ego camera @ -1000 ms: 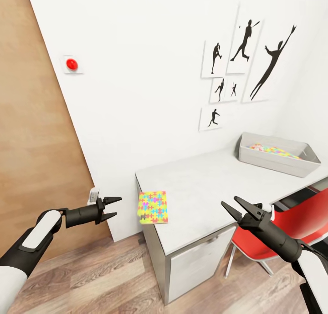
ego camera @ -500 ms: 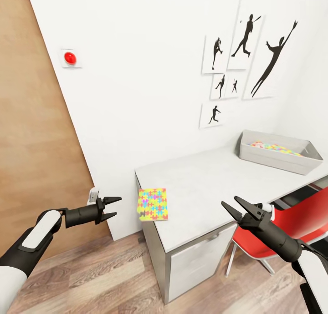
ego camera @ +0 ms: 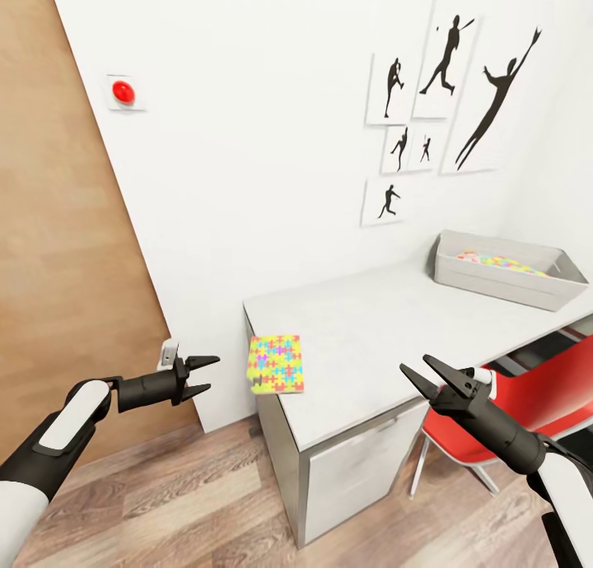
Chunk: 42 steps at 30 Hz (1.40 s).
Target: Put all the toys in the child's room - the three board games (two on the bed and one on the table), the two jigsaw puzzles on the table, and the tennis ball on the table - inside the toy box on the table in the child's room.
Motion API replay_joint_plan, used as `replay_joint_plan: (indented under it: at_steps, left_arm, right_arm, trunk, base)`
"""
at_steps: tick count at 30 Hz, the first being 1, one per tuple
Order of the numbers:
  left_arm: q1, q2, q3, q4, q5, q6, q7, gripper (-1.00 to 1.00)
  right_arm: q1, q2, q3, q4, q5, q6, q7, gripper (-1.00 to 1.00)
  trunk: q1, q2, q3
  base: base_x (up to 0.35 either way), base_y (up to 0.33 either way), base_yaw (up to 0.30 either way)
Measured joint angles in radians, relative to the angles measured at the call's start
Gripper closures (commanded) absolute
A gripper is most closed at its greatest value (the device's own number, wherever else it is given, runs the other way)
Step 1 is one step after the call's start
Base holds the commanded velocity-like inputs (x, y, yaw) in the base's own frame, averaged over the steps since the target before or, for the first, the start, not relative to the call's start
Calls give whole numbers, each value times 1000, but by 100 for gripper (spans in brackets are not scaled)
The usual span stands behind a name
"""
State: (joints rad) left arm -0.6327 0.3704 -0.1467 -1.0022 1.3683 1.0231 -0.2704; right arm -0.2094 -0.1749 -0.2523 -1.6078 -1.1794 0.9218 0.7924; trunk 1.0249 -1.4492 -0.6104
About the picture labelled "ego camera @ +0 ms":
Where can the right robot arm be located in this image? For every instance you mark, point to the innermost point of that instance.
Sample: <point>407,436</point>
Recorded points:
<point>559,476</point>

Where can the jigsaw puzzle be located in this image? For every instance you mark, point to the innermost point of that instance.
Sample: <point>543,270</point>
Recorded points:
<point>507,263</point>
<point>278,360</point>

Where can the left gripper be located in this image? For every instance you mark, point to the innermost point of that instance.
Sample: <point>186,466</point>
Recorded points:
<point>171,384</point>

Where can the toy box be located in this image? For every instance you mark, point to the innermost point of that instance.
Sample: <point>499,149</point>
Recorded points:
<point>559,281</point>

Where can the board game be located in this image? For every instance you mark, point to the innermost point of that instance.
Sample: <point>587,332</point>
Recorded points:
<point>473,256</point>

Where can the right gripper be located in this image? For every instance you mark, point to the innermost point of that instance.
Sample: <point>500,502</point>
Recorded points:
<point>466,401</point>

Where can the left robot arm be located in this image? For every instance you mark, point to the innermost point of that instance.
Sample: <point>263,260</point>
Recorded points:
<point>32,475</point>

